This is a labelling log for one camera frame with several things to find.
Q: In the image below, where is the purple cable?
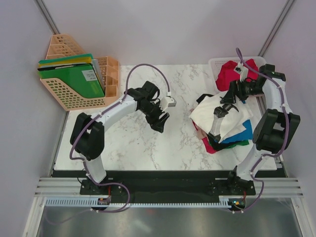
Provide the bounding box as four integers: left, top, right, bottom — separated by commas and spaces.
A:
222, 48, 291, 214
45, 63, 171, 225

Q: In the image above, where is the red t shirt in basket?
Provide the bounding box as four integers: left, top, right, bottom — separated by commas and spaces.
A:
216, 59, 258, 91

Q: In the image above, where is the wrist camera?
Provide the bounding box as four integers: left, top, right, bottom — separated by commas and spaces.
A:
234, 62, 248, 81
160, 96, 177, 111

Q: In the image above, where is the black t shirt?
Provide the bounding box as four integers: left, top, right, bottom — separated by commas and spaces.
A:
197, 94, 239, 154

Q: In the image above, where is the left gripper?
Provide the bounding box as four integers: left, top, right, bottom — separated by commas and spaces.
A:
139, 101, 169, 133

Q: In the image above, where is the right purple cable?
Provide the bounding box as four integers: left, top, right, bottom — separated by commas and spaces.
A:
222, 48, 291, 214

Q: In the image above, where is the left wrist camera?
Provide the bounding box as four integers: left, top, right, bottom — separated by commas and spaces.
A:
160, 96, 177, 111

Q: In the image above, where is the beige pink t shirt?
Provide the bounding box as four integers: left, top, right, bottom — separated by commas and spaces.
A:
196, 129, 207, 140

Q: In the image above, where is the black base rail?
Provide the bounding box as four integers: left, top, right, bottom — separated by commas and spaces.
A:
53, 169, 287, 203

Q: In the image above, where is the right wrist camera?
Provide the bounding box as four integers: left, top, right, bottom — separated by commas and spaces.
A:
234, 62, 248, 81

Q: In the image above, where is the green file folder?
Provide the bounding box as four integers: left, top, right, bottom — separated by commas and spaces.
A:
38, 59, 105, 99

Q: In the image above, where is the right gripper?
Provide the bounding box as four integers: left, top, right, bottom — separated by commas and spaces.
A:
220, 78, 264, 104

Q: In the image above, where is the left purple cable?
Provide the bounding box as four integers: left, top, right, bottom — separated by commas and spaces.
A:
45, 63, 171, 225

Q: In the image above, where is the peach plastic file organizer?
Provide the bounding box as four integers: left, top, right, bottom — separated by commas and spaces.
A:
40, 34, 120, 111

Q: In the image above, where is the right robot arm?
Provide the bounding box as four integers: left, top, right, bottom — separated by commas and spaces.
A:
220, 64, 301, 195

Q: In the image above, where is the white t shirt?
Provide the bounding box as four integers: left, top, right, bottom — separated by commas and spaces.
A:
189, 92, 253, 143

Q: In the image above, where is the white plastic basket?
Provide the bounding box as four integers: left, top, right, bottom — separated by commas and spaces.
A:
208, 56, 267, 92

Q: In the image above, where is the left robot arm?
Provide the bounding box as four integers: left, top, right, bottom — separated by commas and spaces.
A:
70, 81, 176, 194

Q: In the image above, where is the white slotted cable duct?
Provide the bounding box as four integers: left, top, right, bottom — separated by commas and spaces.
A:
45, 197, 239, 208

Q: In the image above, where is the blue t shirt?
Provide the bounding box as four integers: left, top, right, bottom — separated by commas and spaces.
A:
220, 119, 253, 144

